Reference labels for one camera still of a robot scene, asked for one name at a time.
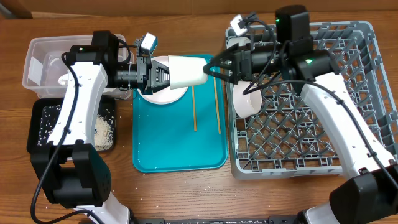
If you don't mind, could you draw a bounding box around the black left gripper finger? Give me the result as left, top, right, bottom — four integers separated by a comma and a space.
150, 60, 170, 78
150, 78, 170, 93

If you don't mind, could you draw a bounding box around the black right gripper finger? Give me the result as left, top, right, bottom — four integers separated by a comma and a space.
203, 45, 238, 70
203, 67, 233, 82

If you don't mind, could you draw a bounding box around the large white plate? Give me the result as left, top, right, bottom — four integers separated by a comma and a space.
139, 55, 189, 105

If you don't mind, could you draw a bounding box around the white bowl with rice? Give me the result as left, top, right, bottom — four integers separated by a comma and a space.
226, 37, 251, 49

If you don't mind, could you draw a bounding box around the wooden chopstick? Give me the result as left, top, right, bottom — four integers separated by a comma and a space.
213, 77, 221, 134
192, 86, 197, 132

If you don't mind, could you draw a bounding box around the small white cup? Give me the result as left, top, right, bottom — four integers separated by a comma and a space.
168, 55, 208, 90

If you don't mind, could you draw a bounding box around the white napkin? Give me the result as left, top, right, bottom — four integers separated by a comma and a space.
58, 73, 69, 86

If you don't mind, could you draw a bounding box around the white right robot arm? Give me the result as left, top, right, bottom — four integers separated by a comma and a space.
203, 5, 397, 223

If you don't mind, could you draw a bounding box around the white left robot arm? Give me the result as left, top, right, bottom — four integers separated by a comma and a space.
30, 31, 170, 223

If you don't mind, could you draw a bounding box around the grey dishwasher rack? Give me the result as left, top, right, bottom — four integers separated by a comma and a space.
228, 21, 397, 180

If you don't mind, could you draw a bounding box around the clear plastic waste bin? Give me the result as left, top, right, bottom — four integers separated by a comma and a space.
22, 30, 132, 100

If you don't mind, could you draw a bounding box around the black food waste tray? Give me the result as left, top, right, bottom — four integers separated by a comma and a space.
27, 95, 116, 152

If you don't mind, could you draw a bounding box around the teal serving tray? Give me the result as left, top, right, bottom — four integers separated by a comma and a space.
132, 77, 228, 173

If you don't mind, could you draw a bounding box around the pile of rice grains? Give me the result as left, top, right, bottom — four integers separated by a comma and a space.
35, 104, 115, 151

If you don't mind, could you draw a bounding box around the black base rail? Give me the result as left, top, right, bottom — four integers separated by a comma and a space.
131, 215, 298, 224

